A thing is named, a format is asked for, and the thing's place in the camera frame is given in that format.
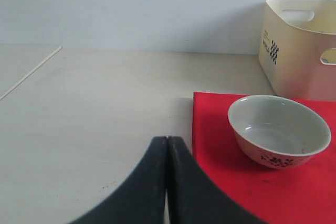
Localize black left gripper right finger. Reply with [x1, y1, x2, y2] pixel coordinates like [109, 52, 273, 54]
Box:
[166, 136, 265, 223]

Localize cream plastic bin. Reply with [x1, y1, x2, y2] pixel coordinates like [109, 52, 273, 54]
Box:
[258, 0, 335, 101]

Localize red table cloth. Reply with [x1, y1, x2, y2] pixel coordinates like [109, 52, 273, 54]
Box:
[192, 92, 335, 223]

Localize white ceramic bowl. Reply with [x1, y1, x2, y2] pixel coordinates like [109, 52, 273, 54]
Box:
[227, 95, 332, 169]

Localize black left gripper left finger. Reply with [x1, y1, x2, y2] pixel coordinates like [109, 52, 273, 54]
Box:
[72, 136, 167, 223]

